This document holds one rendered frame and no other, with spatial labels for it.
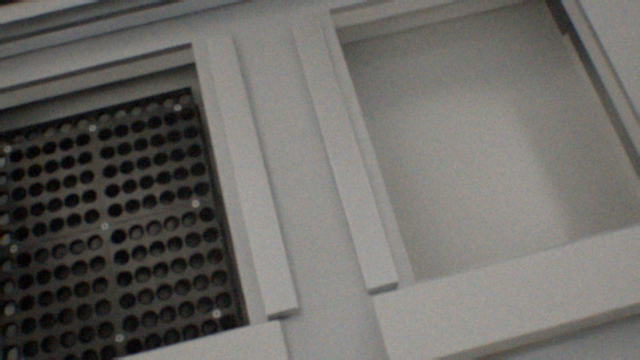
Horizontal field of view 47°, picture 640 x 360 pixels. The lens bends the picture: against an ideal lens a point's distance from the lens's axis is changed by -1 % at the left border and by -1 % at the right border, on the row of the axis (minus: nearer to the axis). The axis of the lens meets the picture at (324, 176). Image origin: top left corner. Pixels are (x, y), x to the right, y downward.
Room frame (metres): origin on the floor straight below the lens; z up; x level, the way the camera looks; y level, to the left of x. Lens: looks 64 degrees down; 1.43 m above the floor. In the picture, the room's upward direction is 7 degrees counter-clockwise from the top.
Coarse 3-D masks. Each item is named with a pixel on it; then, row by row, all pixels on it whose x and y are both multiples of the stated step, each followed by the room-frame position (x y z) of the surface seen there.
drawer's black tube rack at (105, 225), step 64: (128, 128) 0.33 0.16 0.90; (192, 128) 0.33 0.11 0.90; (0, 192) 0.29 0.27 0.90; (64, 192) 0.28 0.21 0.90; (128, 192) 0.29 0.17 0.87; (192, 192) 0.27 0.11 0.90; (0, 256) 0.23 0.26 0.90; (64, 256) 0.22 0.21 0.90; (128, 256) 0.23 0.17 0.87; (192, 256) 0.21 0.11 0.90; (0, 320) 0.18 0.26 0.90; (64, 320) 0.18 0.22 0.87; (128, 320) 0.17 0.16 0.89; (192, 320) 0.16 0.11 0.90
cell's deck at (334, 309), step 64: (256, 0) 0.41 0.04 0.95; (320, 0) 0.41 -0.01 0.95; (384, 0) 0.40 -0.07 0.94; (448, 0) 0.41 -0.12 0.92; (576, 0) 0.38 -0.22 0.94; (0, 64) 0.38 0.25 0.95; (64, 64) 0.37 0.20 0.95; (128, 64) 0.37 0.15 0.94; (256, 64) 0.35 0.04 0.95; (256, 128) 0.29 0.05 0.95; (320, 192) 0.23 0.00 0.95; (384, 192) 0.22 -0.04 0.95; (320, 256) 0.18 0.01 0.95; (256, 320) 0.14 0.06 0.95; (320, 320) 0.14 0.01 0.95
